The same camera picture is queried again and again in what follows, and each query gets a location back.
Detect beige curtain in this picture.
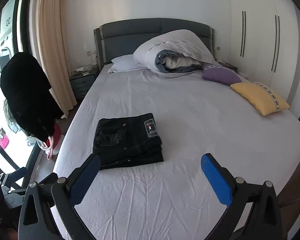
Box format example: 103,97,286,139
36,0,77,118

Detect black denim pants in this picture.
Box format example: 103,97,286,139
93,113,164,170

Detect yellow cushion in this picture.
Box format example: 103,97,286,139
230,82,290,116

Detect dark left nightstand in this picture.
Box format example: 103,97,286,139
70,68,100,99

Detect rolled white grey duvet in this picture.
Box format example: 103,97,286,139
133,29,217,78

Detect black hanging garment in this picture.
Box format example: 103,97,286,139
0,52,63,141

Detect red and white object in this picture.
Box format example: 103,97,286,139
37,123,64,160

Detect dark nightstand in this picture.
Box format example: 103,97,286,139
216,59,238,73
70,68,100,99

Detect dark right nightstand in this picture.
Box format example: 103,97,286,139
216,59,238,73

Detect white wardrobe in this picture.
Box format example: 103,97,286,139
229,0,300,104

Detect white pillow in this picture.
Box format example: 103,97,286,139
108,54,147,74

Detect dark grey upholstered headboard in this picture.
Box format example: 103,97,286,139
94,18,215,69

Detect purple cushion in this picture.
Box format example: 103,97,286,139
202,64,242,85

